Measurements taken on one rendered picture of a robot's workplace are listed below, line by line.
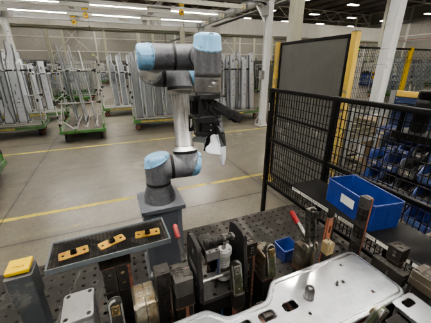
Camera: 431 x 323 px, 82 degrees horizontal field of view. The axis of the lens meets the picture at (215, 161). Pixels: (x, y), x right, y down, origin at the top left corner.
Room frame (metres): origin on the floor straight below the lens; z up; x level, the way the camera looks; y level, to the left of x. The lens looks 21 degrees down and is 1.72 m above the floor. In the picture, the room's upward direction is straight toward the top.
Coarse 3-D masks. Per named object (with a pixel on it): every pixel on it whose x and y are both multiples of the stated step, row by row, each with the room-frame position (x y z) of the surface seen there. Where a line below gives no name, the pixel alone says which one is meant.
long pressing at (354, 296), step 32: (352, 256) 0.79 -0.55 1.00; (288, 288) 0.64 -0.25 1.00; (320, 288) 0.64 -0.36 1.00; (352, 288) 0.64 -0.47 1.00; (384, 288) 0.64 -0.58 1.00; (192, 320) 0.52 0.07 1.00; (224, 320) 0.52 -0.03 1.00; (256, 320) 0.52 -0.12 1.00; (288, 320) 0.52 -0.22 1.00; (320, 320) 0.52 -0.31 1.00; (352, 320) 0.53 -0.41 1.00
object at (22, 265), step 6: (24, 258) 0.61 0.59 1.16; (30, 258) 0.61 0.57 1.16; (12, 264) 0.58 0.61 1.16; (18, 264) 0.58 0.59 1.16; (24, 264) 0.58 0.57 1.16; (30, 264) 0.59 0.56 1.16; (6, 270) 0.56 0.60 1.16; (12, 270) 0.56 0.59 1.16; (18, 270) 0.56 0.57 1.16; (24, 270) 0.56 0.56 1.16; (6, 276) 0.54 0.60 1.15
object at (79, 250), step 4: (76, 248) 0.65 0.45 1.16; (80, 248) 0.65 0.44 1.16; (84, 248) 0.65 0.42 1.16; (88, 248) 0.65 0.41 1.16; (64, 252) 0.63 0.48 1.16; (68, 252) 0.63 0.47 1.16; (72, 252) 0.62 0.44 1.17; (76, 252) 0.63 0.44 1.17; (80, 252) 0.63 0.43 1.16; (84, 252) 0.63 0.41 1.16; (60, 256) 0.61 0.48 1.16; (64, 256) 0.61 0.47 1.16; (68, 256) 0.61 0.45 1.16; (72, 256) 0.61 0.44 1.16; (60, 260) 0.60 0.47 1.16
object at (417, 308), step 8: (408, 296) 0.61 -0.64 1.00; (416, 296) 0.61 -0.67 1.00; (400, 304) 0.58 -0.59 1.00; (416, 304) 0.58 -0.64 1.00; (424, 304) 0.58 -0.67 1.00; (400, 312) 0.56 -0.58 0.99; (408, 312) 0.55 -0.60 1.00; (416, 312) 0.55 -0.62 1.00; (424, 312) 0.55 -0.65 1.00; (416, 320) 0.52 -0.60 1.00; (424, 320) 0.52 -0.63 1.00
